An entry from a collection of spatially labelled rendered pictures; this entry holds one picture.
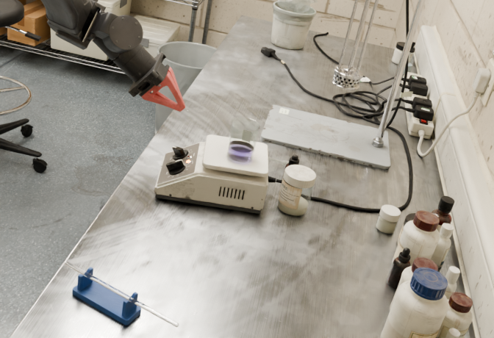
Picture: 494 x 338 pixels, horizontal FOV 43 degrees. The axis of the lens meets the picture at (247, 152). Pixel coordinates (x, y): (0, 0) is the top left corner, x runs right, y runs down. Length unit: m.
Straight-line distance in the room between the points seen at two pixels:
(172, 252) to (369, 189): 0.49
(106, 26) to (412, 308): 0.64
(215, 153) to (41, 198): 1.42
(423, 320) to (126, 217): 0.51
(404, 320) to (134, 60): 0.62
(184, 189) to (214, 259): 0.16
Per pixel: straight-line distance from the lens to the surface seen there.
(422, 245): 1.07
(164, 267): 1.00
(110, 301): 0.92
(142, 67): 1.13
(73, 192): 2.52
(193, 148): 1.20
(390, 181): 1.39
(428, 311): 0.89
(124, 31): 1.06
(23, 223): 2.35
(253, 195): 1.13
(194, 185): 1.12
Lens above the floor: 1.38
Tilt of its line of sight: 28 degrees down
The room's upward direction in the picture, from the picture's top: 11 degrees clockwise
